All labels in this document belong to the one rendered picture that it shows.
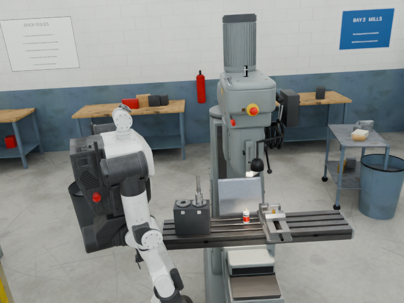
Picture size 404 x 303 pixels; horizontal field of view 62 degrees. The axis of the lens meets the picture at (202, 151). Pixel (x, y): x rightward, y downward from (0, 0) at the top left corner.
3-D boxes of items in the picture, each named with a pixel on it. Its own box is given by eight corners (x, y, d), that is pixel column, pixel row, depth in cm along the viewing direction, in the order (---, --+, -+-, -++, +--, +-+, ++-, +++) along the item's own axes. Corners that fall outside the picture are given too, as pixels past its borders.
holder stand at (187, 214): (210, 234, 210) (208, 207, 202) (175, 235, 211) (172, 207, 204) (210, 223, 221) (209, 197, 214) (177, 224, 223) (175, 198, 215)
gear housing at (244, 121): (272, 127, 181) (272, 109, 178) (226, 129, 181) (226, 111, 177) (260, 111, 212) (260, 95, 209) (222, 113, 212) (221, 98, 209)
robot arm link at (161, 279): (162, 301, 133) (150, 277, 127) (157, 285, 141) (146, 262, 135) (177, 293, 134) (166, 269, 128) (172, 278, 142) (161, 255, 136)
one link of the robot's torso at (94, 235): (87, 261, 139) (79, 225, 133) (86, 243, 151) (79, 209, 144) (153, 243, 148) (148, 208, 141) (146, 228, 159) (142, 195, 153)
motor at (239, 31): (258, 71, 197) (259, 12, 186) (225, 73, 197) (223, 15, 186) (253, 67, 216) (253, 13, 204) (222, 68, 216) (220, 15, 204)
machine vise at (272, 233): (292, 241, 199) (293, 225, 195) (267, 243, 199) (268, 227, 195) (278, 210, 232) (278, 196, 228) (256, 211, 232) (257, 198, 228)
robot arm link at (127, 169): (114, 201, 113) (106, 165, 108) (111, 190, 121) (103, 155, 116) (148, 192, 117) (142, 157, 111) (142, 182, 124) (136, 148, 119)
